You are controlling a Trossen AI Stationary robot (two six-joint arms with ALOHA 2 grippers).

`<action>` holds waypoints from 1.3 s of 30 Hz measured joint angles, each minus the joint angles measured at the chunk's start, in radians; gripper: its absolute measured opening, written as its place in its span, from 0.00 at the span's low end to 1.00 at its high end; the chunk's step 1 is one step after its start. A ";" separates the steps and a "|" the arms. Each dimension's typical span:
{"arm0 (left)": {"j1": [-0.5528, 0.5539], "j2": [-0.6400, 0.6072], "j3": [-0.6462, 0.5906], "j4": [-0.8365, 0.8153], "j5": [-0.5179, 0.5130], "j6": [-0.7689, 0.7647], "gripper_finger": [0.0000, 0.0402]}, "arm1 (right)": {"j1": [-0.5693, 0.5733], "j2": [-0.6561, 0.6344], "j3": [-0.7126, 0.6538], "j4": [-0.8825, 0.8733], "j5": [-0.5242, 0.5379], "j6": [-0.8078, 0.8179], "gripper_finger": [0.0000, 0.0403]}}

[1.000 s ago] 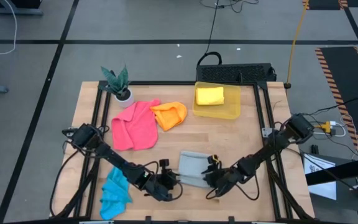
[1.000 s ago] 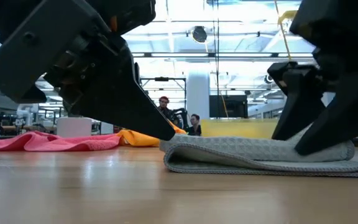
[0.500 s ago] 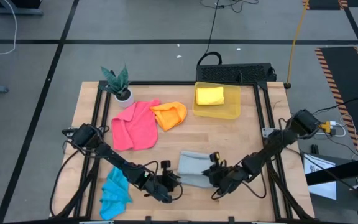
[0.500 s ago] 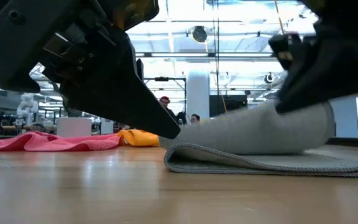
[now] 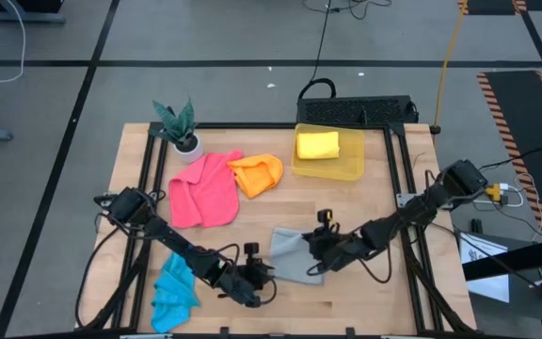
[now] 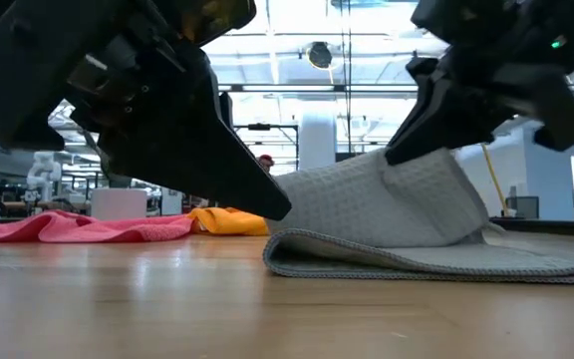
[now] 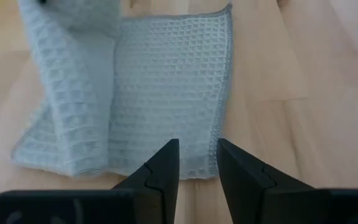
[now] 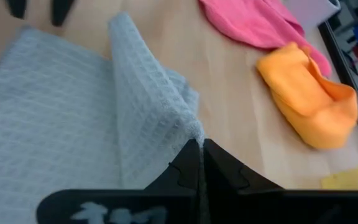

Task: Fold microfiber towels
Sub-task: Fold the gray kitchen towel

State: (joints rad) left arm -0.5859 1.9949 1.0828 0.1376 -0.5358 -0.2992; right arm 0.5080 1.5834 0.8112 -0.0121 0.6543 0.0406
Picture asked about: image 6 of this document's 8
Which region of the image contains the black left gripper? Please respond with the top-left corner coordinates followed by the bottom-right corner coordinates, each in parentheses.
top-left (0, 0), bottom-right (293, 221)

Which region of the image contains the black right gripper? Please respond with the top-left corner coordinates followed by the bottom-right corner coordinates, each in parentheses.
top-left (385, 34), bottom-right (574, 166)

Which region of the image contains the grey microfiber towel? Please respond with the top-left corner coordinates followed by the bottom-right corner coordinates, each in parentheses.
top-left (262, 148), bottom-right (574, 284)

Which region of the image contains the pink microfiber towel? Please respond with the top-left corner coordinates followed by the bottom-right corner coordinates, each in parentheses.
top-left (0, 208), bottom-right (194, 244)

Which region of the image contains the orange microfiber towel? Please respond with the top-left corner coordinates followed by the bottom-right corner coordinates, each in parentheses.
top-left (188, 206), bottom-right (271, 236)

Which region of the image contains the white square pillar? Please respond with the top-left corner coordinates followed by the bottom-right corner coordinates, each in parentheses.
top-left (299, 112), bottom-right (338, 171)

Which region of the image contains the snake plant in white pot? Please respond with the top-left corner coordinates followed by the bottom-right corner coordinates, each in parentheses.
top-left (83, 130), bottom-right (148, 220)

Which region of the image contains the round black ceiling lamp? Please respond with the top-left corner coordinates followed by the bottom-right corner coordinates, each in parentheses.
top-left (309, 41), bottom-right (333, 70)

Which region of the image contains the small dark monitor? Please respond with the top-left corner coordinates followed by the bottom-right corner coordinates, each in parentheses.
top-left (504, 195), bottom-right (541, 219)

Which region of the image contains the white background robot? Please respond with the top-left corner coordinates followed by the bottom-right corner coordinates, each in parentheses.
top-left (25, 151), bottom-right (63, 203)

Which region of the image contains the yellow cable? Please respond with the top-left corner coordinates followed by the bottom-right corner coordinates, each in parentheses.
top-left (480, 144), bottom-right (511, 218)

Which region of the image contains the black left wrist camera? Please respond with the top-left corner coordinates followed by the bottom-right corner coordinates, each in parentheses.
top-left (166, 0), bottom-right (258, 47)

